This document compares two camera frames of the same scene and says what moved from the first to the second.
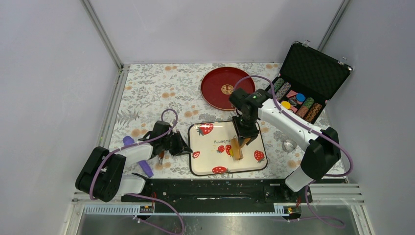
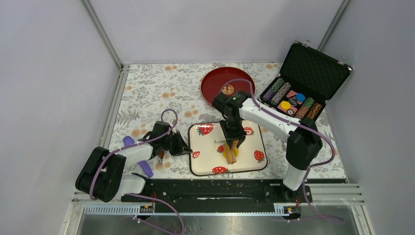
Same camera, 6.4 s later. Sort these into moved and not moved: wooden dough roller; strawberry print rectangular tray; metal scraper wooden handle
Moved: wooden dough roller
Not moved: strawberry print rectangular tray; metal scraper wooden handle
